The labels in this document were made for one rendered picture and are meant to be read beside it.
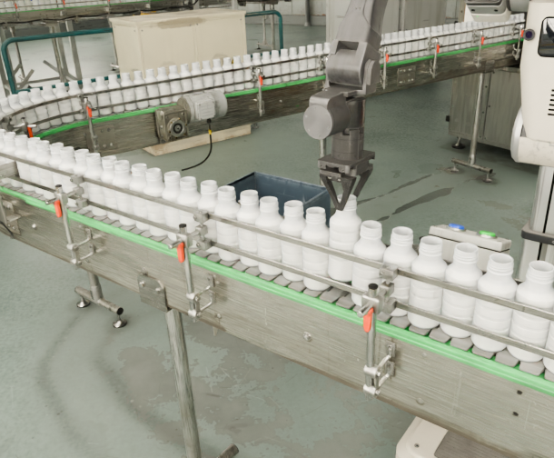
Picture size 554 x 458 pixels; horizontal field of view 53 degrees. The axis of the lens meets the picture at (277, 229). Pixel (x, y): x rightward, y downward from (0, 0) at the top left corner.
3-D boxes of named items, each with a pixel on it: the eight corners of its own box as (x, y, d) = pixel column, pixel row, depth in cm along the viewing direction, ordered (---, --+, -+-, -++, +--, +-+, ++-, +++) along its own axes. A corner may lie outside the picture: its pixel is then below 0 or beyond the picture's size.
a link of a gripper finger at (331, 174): (317, 210, 104) (318, 161, 100) (337, 198, 109) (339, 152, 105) (349, 218, 100) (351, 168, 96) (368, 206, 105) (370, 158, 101)
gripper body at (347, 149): (316, 169, 100) (316, 128, 97) (345, 155, 107) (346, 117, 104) (348, 176, 96) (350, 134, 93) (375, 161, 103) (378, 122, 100)
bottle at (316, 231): (320, 295, 111) (317, 219, 104) (297, 285, 115) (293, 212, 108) (339, 283, 115) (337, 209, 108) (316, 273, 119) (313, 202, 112)
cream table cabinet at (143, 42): (222, 122, 620) (212, 7, 569) (253, 133, 574) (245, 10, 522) (129, 142, 565) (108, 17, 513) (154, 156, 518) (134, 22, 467)
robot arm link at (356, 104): (371, 91, 96) (343, 87, 100) (351, 97, 92) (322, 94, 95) (370, 130, 99) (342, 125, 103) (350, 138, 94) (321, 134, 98)
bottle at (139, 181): (143, 220, 148) (133, 161, 140) (163, 222, 146) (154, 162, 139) (133, 230, 142) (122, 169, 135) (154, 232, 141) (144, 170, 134)
